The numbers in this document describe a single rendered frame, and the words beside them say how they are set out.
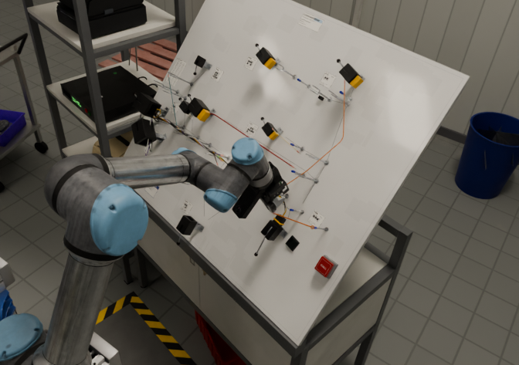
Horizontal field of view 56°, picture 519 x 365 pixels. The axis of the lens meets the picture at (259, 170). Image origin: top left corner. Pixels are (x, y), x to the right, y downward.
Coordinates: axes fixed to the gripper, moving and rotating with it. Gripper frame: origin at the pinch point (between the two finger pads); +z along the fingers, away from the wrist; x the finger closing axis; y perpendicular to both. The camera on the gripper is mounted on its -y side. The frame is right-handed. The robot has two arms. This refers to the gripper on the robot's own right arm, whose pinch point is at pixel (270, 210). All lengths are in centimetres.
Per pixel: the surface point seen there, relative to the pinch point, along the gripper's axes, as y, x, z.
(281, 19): 54, 59, 0
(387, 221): 36, -12, 52
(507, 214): 145, -16, 219
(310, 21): 59, 47, -2
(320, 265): 1.6, -17.3, 20.2
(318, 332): -13, -26, 47
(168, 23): 26, 107, 9
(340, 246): 10.5, -17.0, 19.8
